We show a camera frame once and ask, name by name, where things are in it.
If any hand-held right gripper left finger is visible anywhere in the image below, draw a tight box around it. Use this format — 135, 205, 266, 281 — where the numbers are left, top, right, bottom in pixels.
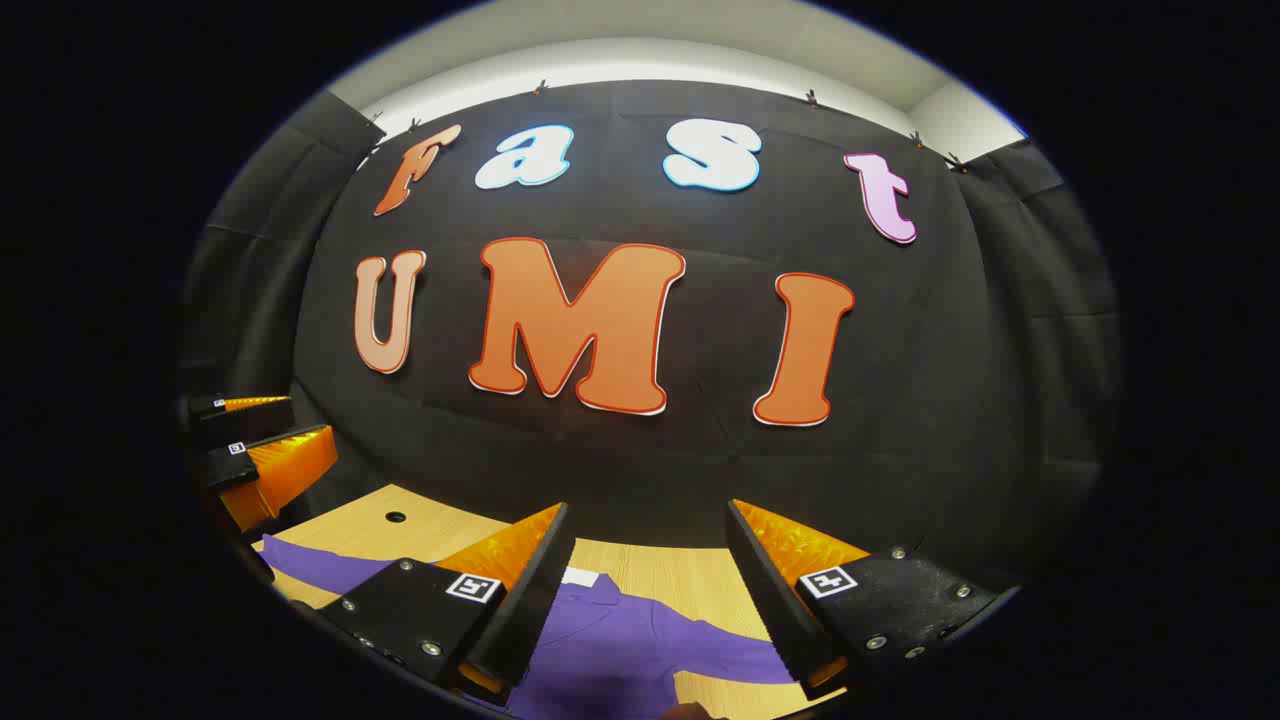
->
318, 502, 579, 701

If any purple knit garment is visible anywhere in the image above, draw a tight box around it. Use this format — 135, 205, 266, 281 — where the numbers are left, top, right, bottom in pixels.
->
262, 533, 801, 720

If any black backdrop cloth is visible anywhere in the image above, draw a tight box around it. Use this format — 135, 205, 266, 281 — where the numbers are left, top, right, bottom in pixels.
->
175, 80, 1121, 601

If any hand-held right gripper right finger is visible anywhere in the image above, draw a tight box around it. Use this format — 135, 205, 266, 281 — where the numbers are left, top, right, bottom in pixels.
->
726, 498, 1023, 701

